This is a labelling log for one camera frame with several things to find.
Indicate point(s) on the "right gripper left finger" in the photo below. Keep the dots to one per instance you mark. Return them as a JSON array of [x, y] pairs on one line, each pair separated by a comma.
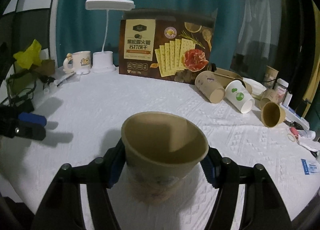
[[61, 206]]

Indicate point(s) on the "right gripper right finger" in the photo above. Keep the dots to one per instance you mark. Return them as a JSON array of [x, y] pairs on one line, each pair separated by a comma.
[[263, 206]]

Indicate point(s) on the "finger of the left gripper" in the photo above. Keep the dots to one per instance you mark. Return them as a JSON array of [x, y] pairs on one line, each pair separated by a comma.
[[17, 128], [32, 118]]

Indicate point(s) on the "brown cartoon paper cup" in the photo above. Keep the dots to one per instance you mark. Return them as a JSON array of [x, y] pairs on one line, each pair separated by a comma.
[[161, 150]]

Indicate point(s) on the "brown paper cup open front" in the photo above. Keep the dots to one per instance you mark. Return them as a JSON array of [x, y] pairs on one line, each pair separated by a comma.
[[272, 114]]

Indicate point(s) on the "brown paper cup lying back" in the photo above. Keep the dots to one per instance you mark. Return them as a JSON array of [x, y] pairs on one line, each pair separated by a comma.
[[267, 96]]

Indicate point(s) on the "brown paper cup lying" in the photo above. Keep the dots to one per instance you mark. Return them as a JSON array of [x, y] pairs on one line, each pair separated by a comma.
[[207, 83], [267, 96]]

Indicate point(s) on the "white green paper cup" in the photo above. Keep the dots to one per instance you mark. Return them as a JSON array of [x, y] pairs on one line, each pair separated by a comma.
[[238, 95]]

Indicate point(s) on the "upright brown cup back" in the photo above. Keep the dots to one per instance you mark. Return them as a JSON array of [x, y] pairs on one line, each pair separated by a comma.
[[270, 77]]

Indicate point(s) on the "brown paper cup lying left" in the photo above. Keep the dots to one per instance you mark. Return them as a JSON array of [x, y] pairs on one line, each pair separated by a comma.
[[207, 83]]

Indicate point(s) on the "white tablecloth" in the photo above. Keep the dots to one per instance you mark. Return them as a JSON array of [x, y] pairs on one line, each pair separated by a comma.
[[84, 120]]

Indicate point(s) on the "blue white packet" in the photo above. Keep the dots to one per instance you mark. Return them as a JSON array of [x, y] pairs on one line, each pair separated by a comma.
[[310, 167]]

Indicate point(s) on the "yellow plastic bag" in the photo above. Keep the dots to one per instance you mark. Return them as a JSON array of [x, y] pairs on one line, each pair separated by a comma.
[[31, 56]]

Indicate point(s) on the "white cartoon mug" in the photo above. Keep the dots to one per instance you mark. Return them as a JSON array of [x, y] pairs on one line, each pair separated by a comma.
[[78, 62]]

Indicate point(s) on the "white desk lamp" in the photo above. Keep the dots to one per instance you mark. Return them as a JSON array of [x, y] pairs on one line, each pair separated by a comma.
[[103, 60]]

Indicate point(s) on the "white lidded jar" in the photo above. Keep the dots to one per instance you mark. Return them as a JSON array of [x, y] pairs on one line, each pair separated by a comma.
[[281, 89]]

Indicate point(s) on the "yellow curtain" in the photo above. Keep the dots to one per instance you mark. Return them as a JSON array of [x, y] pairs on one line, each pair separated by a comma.
[[313, 84]]

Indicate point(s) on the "flat cardboard box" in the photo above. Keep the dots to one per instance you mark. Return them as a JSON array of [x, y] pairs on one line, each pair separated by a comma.
[[224, 77]]

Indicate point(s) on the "cracker box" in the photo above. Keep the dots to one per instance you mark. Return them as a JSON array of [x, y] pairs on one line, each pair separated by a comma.
[[165, 44]]

